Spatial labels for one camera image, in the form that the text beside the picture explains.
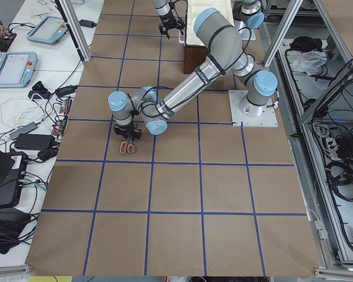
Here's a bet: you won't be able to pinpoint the far blue teach pendant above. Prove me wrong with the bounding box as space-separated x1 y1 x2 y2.
26 16 67 45

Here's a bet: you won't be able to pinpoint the black laptop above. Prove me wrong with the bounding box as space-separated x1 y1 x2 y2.
0 151 28 209

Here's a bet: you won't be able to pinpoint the white crumpled cloth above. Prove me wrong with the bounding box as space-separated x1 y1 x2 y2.
291 51 328 76

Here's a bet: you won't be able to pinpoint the coiled black cables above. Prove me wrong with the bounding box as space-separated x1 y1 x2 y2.
325 158 353 203

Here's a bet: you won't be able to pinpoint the near blue teach pendant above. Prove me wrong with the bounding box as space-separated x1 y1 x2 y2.
0 52 38 88

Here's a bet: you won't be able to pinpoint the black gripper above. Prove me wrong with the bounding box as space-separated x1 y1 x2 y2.
122 125 135 139
163 20 179 32

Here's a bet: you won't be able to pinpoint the white cable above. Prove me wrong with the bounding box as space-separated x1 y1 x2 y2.
0 96 46 129

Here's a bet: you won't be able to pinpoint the dark wooden drawer cabinet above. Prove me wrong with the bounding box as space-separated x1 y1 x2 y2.
183 45 209 74

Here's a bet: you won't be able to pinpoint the aluminium frame post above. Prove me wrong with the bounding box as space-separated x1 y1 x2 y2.
55 0 91 63

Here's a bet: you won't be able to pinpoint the blue teach pendant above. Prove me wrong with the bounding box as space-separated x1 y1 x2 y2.
26 16 67 45
0 52 38 88

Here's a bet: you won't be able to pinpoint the white plastic bin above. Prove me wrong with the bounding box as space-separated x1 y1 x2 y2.
185 0 234 46

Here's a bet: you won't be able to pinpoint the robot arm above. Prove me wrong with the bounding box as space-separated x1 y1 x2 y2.
152 0 183 38
108 8 278 140

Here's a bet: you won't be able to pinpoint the grey orange scissors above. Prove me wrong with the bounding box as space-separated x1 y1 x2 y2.
119 136 136 155

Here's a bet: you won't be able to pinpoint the black power adapter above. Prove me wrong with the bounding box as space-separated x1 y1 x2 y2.
14 133 55 150

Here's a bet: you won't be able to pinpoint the aluminium side frame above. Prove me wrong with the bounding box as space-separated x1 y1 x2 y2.
262 1 353 271

